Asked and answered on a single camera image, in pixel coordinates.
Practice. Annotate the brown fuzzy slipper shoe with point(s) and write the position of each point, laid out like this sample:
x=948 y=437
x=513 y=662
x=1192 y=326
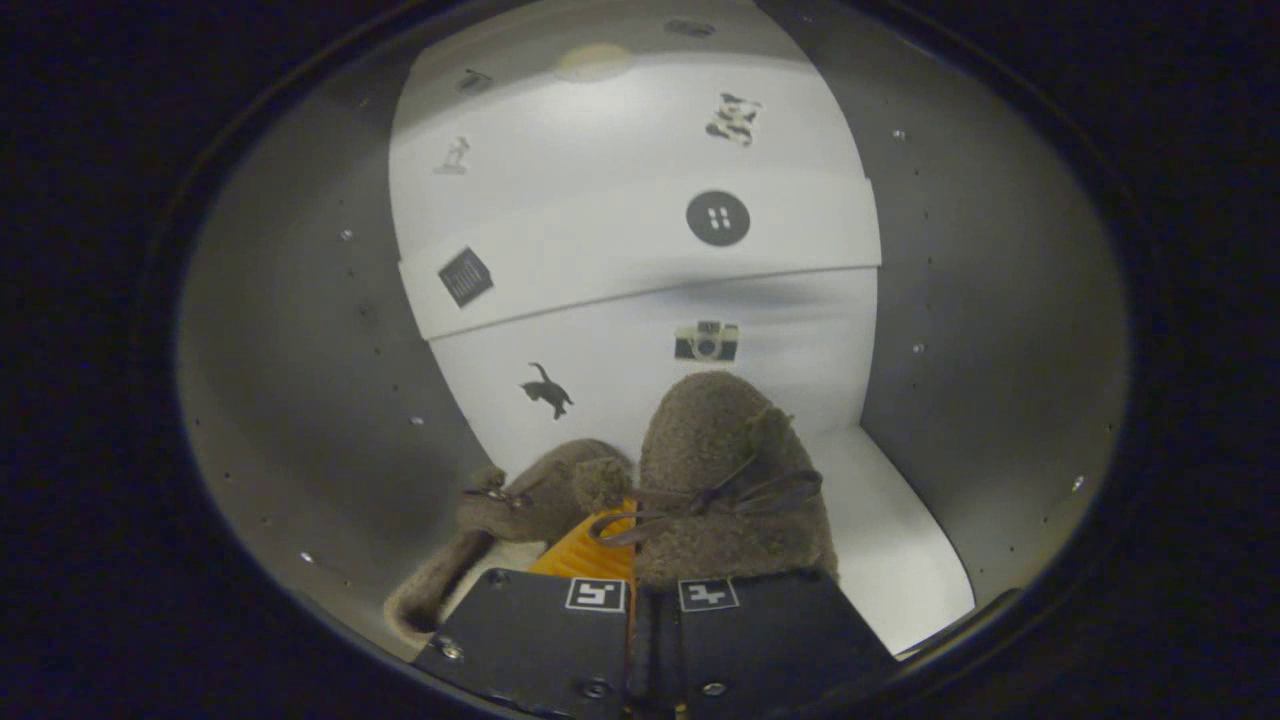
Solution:
x=710 y=440
x=545 y=490

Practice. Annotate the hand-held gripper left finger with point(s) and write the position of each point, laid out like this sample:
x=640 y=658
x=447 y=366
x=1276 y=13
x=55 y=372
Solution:
x=530 y=645

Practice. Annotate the grey shoe cabinet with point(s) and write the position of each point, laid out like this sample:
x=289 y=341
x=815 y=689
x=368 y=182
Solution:
x=280 y=380

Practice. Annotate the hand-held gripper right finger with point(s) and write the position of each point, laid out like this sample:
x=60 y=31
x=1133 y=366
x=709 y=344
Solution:
x=770 y=640

